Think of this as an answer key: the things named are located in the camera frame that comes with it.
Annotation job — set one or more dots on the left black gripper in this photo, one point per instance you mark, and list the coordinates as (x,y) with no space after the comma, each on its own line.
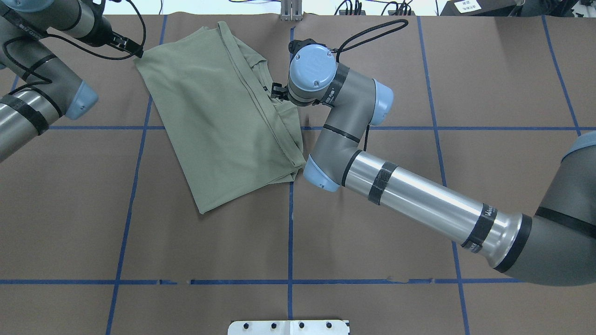
(99,31)

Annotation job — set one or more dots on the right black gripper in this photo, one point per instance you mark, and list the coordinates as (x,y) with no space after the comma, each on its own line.
(278,90)

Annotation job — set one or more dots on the green long sleeve shirt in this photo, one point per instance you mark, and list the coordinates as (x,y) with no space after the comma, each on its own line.
(230,136)

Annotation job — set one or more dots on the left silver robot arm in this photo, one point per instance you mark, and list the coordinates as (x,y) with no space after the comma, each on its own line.
(51,89)

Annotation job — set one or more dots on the far black relay board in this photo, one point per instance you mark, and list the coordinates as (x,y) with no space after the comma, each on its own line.
(350,8)

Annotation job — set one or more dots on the black relay board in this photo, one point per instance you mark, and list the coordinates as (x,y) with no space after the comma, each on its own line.
(350,8)
(398,8)

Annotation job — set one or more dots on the near black relay board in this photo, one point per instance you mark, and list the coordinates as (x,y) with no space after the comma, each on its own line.
(398,8)

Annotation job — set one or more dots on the brown paper table cover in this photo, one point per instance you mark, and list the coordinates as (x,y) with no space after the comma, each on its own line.
(100,233)

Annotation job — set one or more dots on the black label box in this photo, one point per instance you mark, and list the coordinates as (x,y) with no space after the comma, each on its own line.
(488,8)

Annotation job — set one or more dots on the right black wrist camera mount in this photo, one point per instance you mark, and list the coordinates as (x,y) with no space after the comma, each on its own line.
(296,45)

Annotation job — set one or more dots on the aluminium frame post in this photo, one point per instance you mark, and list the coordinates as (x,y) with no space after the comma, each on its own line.
(291,10)

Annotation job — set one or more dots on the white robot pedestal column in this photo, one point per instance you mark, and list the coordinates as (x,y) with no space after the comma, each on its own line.
(290,327)

